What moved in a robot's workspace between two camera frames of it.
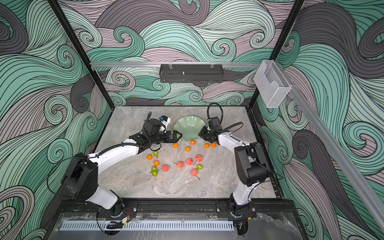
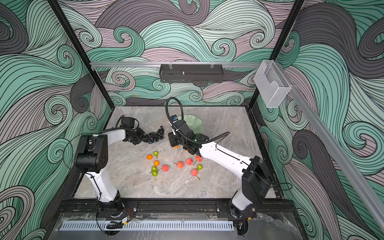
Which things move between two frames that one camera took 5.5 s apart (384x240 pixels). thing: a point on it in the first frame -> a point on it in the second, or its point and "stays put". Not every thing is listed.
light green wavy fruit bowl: x=189 y=126 stays put
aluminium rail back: x=176 y=64 stays put
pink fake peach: x=180 y=164 stays put
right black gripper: x=202 y=132 -> x=172 y=139
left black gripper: x=174 y=140 -> x=141 y=133
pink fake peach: x=194 y=172 stays put
